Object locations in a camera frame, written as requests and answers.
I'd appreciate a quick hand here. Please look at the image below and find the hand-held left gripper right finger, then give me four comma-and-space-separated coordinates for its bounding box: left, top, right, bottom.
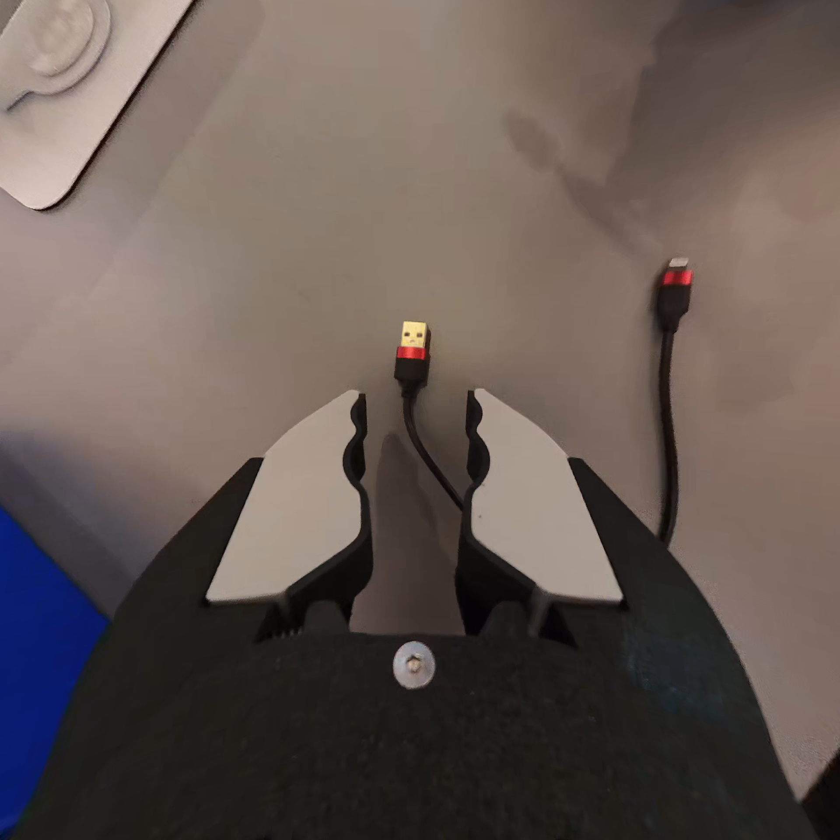
455, 387, 624, 636

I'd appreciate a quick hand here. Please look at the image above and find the blue plastic bin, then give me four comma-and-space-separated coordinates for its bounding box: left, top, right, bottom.
0, 504, 110, 785

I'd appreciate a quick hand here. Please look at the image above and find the white board stand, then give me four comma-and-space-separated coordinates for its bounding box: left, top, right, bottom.
0, 0, 198, 212

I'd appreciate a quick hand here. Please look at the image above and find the black red usb cable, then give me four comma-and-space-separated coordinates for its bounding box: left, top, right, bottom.
392, 256, 696, 547

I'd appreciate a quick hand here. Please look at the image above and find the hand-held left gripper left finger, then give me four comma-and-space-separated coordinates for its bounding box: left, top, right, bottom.
204, 389, 375, 632

